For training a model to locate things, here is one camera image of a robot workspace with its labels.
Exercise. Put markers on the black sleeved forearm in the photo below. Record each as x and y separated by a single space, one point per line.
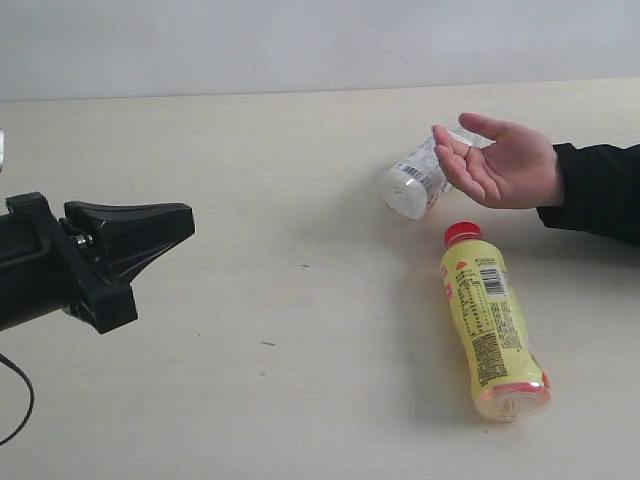
601 192

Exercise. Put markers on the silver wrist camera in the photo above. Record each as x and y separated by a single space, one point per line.
2 149

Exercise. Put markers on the white-label clear tea bottle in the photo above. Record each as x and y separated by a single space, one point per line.
416 183

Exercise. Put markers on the person's open hand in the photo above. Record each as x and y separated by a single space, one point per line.
518 170

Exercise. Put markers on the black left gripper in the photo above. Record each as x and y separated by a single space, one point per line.
110 246

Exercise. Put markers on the yellow juice bottle red cap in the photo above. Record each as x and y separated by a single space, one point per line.
506 380

